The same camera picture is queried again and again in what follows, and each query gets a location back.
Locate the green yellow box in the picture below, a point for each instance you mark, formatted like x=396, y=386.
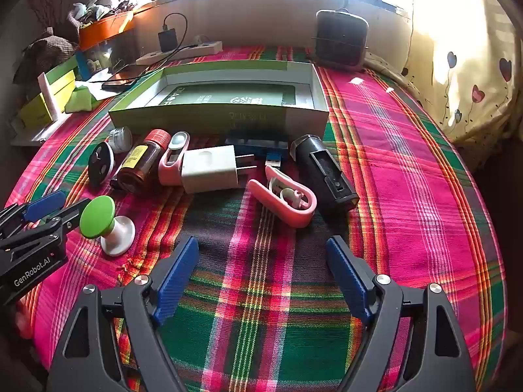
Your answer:
x=61, y=85

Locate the grey portable heater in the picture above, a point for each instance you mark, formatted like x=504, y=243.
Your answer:
x=341, y=39

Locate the brown checked cloth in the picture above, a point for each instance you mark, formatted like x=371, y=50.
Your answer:
x=45, y=53

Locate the black power adapter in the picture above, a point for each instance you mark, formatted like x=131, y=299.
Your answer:
x=168, y=40

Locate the white tissue paper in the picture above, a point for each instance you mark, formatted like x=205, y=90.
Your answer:
x=100, y=83

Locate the brown bottle red cap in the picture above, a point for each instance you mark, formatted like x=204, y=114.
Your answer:
x=139, y=163

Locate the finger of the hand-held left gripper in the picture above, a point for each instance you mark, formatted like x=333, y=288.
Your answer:
x=69, y=214
x=45, y=206

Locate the black round disc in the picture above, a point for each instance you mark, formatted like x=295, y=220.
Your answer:
x=101, y=163

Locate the small clear jar white lid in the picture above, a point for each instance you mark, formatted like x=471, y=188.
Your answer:
x=120, y=139

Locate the pink case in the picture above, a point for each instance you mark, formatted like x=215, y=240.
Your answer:
x=302, y=212

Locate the green white knob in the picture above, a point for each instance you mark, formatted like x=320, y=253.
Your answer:
x=98, y=216

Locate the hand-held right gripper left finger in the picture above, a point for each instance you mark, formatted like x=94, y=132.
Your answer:
x=177, y=281

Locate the plaid blanket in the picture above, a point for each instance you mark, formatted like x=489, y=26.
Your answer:
x=261, y=294

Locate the pile of plastic bags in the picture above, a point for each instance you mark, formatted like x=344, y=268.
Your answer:
x=94, y=8

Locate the black rectangular device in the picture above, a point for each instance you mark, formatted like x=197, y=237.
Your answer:
x=322, y=171

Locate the white plug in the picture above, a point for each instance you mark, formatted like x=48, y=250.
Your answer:
x=200, y=41

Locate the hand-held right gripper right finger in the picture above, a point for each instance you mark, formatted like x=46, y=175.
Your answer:
x=347, y=279

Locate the black smartphone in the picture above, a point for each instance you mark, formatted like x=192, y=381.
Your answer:
x=122, y=77

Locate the heart print curtain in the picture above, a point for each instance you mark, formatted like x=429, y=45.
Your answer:
x=461, y=81

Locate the white power strip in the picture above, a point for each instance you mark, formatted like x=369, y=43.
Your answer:
x=192, y=51

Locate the white wall charger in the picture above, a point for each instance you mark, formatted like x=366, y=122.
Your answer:
x=208, y=169

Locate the blue usb tester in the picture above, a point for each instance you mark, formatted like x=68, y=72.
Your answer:
x=245, y=149

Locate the orange box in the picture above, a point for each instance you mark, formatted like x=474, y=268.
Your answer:
x=106, y=28

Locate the green cardboard box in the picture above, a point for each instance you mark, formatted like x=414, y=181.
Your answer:
x=220, y=118

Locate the green tissue packet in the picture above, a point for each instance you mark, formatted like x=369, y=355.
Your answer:
x=81, y=100

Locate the clear plastic container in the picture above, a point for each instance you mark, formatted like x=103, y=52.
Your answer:
x=102, y=55

